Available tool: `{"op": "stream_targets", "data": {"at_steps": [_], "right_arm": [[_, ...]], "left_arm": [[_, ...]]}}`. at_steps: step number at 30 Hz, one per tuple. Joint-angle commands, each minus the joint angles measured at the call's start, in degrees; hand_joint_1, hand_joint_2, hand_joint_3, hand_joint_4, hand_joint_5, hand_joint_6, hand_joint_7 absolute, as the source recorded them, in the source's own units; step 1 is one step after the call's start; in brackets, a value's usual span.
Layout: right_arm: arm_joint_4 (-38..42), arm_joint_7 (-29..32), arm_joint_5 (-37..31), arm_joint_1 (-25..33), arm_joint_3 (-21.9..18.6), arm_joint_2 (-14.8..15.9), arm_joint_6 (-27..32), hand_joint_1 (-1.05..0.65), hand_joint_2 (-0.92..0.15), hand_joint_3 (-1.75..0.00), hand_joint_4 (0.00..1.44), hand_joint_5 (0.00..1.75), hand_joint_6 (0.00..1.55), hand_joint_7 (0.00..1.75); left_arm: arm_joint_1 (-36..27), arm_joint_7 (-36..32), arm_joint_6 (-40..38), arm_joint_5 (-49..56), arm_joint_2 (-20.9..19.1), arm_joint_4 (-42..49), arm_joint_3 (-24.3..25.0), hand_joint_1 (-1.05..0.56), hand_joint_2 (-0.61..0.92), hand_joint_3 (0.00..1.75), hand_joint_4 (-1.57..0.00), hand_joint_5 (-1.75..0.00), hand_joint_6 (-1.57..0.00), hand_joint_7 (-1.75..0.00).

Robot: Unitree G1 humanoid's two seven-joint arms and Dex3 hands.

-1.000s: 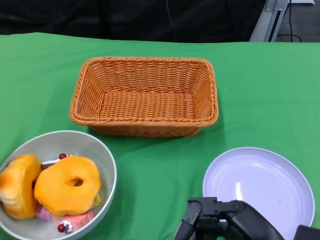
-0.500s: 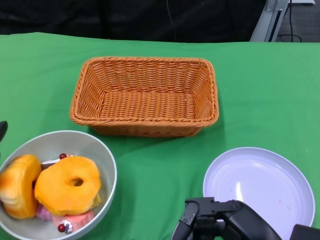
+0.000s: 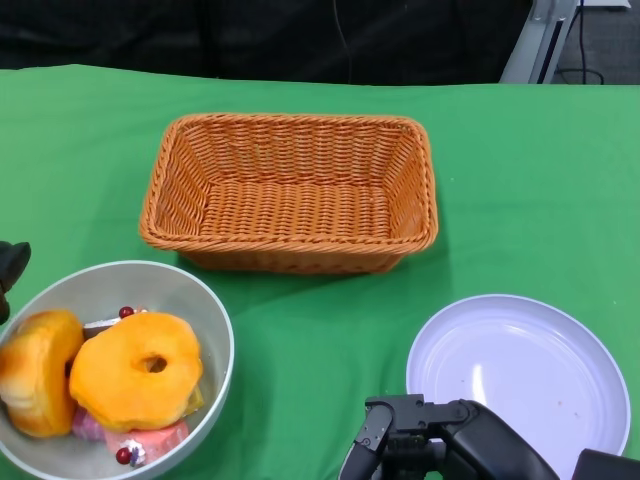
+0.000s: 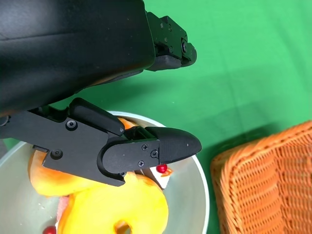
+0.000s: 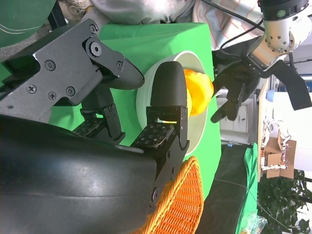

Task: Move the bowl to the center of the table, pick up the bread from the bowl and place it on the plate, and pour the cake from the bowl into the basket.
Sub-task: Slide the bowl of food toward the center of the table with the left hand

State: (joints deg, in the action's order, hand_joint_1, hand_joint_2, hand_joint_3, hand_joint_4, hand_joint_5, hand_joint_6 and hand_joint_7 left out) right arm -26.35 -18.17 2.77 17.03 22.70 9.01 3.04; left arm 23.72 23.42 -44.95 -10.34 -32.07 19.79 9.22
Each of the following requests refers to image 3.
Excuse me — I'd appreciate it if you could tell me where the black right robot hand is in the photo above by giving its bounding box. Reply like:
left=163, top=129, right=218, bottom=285
left=337, top=393, right=561, bottom=480

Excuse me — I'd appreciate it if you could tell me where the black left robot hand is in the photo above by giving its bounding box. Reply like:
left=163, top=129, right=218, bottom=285
left=0, top=240, right=32, bottom=325

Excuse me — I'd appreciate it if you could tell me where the grey-green round bowl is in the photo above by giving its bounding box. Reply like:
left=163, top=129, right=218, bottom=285
left=0, top=259, right=236, bottom=480

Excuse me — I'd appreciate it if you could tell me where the orange ring donut bread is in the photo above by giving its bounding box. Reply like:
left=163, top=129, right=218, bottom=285
left=68, top=312, right=205, bottom=434

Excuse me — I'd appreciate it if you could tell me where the pale lavender round plate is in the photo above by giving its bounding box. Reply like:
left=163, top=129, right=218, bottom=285
left=404, top=293, right=631, bottom=480

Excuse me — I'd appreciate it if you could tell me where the golden sliced loaf bread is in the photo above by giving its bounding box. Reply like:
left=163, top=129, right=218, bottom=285
left=0, top=309, right=86, bottom=439

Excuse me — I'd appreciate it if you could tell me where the pink striped cake slice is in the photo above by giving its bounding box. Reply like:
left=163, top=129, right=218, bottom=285
left=72, top=407, right=107, bottom=444

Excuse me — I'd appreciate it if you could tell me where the salmon pink cake slice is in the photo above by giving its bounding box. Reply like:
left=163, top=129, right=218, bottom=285
left=102, top=418, right=191, bottom=469

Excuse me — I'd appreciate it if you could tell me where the orange wicker basket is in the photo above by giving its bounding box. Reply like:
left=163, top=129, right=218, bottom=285
left=138, top=113, right=440, bottom=275

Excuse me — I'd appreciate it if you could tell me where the green tablecloth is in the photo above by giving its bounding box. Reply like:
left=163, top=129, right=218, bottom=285
left=0, top=63, right=640, bottom=480

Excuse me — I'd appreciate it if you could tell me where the black backdrop cloth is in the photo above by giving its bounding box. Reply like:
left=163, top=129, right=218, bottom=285
left=0, top=0, right=534, bottom=86

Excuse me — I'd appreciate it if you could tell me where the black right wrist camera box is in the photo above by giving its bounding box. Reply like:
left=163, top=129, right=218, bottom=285
left=572, top=448, right=640, bottom=480

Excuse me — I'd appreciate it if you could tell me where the thin black hanging cable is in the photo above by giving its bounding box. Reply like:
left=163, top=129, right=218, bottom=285
left=332, top=0, right=356, bottom=84

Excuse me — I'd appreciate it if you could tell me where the grey aluminium frame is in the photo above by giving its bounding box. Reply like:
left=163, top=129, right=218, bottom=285
left=499, top=0, right=631, bottom=85

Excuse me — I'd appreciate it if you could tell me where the black floor cable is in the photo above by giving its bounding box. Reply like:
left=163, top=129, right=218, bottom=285
left=554, top=0, right=606, bottom=85

